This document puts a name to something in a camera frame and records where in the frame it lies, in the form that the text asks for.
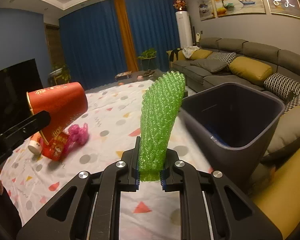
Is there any white cloth on sofa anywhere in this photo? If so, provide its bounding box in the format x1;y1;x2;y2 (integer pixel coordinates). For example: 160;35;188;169
182;46;200;59

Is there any grey sofa cushion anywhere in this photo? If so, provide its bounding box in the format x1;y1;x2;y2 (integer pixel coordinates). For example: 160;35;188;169
190;59;228;73

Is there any plant on corner stand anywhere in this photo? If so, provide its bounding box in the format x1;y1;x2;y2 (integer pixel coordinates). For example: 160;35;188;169
48;64;71;86

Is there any yellow sofa cushion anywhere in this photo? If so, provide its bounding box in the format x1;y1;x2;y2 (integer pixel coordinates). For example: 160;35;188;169
229;56;273;86

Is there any dark coffee table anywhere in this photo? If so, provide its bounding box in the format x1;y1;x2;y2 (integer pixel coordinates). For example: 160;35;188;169
114;69;166;86

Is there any small grey landscape painting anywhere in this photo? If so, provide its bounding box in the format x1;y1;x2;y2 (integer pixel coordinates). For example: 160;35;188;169
196;0;215;21

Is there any black flat screen television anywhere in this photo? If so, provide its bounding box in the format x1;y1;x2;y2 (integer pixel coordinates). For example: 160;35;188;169
0;59;43;134

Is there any red snack packet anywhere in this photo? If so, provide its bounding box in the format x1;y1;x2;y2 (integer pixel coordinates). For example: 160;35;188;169
42;132;69;161

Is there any far yellow cushion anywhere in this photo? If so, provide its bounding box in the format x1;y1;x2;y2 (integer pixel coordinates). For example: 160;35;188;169
190;49;212;61

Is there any patterned white tablecloth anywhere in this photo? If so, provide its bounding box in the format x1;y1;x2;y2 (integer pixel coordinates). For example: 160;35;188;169
0;79;216;240

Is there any white orange paper cup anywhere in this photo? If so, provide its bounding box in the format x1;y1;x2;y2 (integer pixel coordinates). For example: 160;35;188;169
28;132;43;156

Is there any grey sectional sofa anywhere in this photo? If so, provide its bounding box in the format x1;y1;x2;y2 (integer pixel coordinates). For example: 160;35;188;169
168;37;300;160

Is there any red paper cup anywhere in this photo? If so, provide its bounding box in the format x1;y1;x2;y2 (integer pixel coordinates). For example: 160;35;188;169
26;82;88;144

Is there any green potted plant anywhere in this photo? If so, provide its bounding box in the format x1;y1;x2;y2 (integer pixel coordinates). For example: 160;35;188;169
138;48;157;70

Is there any white standing air conditioner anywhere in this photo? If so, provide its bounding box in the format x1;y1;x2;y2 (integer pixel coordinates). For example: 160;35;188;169
175;11;193;48

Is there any blue curtain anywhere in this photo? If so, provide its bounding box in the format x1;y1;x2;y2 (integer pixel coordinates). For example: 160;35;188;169
59;0;180;89

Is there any black white patterned cushion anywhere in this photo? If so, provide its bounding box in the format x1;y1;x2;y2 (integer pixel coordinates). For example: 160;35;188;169
207;52;237;64

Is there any dark grey trash bin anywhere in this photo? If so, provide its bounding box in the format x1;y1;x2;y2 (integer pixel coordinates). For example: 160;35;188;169
179;82;285;187

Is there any orange curtain strip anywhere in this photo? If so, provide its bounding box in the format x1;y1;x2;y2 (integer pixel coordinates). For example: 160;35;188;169
114;0;139;72

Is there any green foam fruit net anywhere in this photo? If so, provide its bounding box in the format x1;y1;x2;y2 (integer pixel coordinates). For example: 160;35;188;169
138;72;185;181

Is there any red flower decoration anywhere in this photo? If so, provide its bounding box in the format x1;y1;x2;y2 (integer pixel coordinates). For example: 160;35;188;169
173;0;187;11

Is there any pink foam fruit net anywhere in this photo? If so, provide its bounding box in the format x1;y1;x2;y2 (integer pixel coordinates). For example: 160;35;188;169
64;123;89;153

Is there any near patterned cushion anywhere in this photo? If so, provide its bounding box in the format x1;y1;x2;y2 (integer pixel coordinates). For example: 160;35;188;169
264;73;300;114

